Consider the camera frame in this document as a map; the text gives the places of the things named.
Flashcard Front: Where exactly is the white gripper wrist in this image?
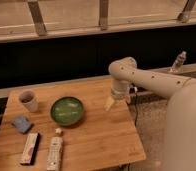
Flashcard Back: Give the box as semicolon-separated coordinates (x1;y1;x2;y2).
104;89;130;111

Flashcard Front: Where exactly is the clear plastic bottle white cap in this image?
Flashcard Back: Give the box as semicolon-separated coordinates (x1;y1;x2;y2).
46;128;63;171

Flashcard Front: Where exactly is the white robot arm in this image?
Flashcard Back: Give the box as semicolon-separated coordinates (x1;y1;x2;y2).
105;57;196;171

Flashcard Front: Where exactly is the green ceramic bowl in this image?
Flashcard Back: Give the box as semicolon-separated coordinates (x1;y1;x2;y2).
50;96;84;126

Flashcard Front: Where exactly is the small bottle on ledge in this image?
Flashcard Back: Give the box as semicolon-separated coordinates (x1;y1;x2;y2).
170;51;187;73

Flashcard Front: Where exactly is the white paper cup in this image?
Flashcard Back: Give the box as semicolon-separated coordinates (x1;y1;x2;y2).
19;91;38;112

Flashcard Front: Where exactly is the blue sponge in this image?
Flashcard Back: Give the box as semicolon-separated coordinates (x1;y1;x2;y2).
12;116;32;134

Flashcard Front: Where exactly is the middle metal bracket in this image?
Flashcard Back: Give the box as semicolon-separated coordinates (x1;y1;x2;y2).
99;0;109;30

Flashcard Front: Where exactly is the metal bracket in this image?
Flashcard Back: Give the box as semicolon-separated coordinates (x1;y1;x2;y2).
177;0;196;23
99;0;109;30
27;0;47;36

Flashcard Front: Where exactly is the left metal bracket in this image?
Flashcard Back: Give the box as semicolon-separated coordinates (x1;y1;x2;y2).
27;0;47;36

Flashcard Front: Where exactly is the right metal bracket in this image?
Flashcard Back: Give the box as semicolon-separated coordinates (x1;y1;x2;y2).
177;0;196;23

